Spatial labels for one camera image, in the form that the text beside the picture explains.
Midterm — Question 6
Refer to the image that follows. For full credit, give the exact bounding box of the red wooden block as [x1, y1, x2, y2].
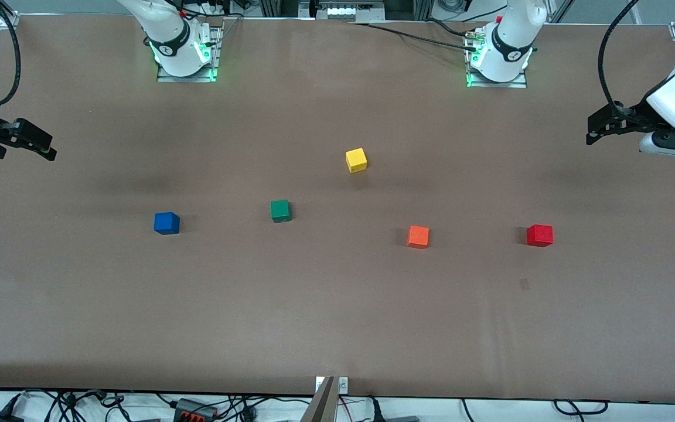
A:
[527, 224, 554, 247]

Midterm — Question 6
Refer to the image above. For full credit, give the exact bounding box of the blue wooden block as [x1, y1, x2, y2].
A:
[154, 212, 180, 236]

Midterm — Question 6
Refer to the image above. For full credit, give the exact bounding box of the orange wooden block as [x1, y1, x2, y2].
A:
[407, 225, 431, 249]

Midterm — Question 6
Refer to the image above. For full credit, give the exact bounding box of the yellow wooden block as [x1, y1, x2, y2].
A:
[345, 148, 368, 173]

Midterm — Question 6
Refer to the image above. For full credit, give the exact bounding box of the black orange connector block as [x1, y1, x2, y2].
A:
[173, 398, 219, 421]

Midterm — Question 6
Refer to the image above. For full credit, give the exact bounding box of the grey electronics box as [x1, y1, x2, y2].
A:
[313, 0, 386, 22]

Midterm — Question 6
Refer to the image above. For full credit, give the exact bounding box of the brown table mat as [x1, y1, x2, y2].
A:
[0, 13, 675, 405]

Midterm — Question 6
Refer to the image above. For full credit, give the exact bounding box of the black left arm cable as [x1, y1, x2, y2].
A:
[598, 0, 642, 112]

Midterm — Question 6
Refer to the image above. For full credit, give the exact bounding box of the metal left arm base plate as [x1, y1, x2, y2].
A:
[465, 29, 529, 89]

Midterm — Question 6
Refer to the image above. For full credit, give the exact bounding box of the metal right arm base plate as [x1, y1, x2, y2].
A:
[156, 26, 222, 83]

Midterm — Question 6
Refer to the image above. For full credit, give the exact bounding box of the long black table cable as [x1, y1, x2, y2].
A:
[349, 22, 482, 52]

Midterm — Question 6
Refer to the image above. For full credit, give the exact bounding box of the black looped cable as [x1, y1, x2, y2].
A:
[553, 399, 609, 416]

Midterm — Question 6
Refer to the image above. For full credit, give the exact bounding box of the small metal post bracket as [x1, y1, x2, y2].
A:
[315, 376, 350, 394]

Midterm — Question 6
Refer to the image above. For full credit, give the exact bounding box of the aluminium camera post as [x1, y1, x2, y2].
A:
[301, 376, 338, 422]

